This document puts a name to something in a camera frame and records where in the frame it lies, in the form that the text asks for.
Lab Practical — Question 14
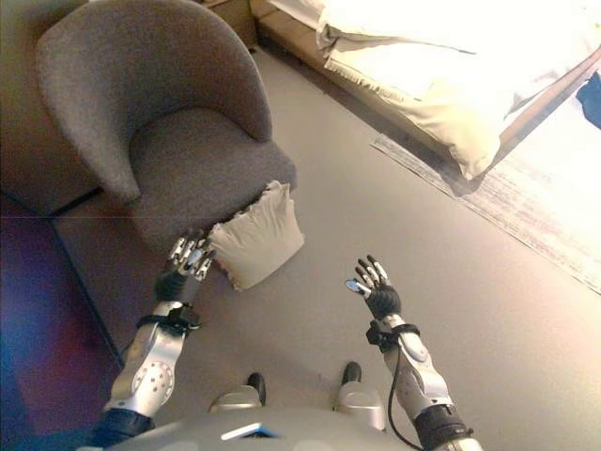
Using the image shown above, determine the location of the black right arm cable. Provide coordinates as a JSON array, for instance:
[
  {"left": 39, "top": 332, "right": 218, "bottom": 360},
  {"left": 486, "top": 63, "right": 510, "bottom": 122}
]
[{"left": 387, "top": 347, "right": 420, "bottom": 446}]

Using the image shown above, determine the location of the black robot left foot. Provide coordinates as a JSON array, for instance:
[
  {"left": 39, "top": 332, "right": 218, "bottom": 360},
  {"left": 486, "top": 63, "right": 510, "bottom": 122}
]
[{"left": 246, "top": 372, "right": 267, "bottom": 405}]

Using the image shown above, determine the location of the grey patterned rug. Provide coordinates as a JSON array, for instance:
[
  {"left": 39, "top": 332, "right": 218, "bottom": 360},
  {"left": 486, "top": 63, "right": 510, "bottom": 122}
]
[{"left": 370, "top": 133, "right": 601, "bottom": 297}]

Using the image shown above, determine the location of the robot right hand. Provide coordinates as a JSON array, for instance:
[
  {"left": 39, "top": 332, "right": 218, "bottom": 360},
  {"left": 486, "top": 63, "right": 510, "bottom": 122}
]
[{"left": 345, "top": 255, "right": 404, "bottom": 320}]

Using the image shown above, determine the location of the silver robot left leg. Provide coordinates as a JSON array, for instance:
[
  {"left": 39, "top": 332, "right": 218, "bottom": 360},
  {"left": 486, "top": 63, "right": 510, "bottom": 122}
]
[{"left": 208, "top": 382, "right": 264, "bottom": 414}]

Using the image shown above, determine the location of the cream fringed cushion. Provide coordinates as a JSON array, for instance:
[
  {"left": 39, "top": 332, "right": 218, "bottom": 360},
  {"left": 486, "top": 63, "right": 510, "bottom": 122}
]
[{"left": 208, "top": 180, "right": 306, "bottom": 292}]

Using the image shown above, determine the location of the grey fabric tub armchair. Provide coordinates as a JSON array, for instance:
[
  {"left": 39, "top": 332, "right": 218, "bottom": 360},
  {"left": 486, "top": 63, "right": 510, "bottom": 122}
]
[{"left": 35, "top": 0, "right": 298, "bottom": 255}]

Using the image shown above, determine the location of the dark blue object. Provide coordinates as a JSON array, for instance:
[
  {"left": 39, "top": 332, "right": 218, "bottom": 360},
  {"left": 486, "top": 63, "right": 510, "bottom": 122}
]
[{"left": 576, "top": 70, "right": 601, "bottom": 124}]

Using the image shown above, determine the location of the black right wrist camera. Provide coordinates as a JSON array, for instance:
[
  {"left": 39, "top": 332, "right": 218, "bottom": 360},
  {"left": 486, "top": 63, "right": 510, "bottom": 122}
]
[{"left": 365, "top": 321, "right": 392, "bottom": 352}]

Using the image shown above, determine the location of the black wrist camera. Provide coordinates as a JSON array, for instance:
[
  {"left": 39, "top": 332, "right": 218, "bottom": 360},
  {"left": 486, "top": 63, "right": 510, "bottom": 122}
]
[
  {"left": 167, "top": 303, "right": 204, "bottom": 331},
  {"left": 365, "top": 321, "right": 392, "bottom": 352}
]

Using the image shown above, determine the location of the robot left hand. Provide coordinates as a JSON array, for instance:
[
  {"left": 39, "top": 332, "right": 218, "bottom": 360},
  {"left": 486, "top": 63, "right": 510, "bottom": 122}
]
[{"left": 154, "top": 229, "right": 217, "bottom": 303}]

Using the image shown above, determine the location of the light wooden cabinet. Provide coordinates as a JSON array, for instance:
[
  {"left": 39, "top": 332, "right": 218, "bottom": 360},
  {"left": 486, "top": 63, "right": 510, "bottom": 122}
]
[{"left": 206, "top": 0, "right": 258, "bottom": 51}]

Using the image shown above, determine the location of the grey robot torso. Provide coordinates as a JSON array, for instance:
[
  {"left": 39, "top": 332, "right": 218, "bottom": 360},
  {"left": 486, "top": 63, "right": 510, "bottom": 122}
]
[{"left": 93, "top": 406, "right": 424, "bottom": 451}]

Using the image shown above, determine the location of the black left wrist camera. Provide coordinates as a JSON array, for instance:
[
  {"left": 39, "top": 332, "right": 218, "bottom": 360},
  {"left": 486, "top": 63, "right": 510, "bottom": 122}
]
[{"left": 167, "top": 303, "right": 204, "bottom": 331}]

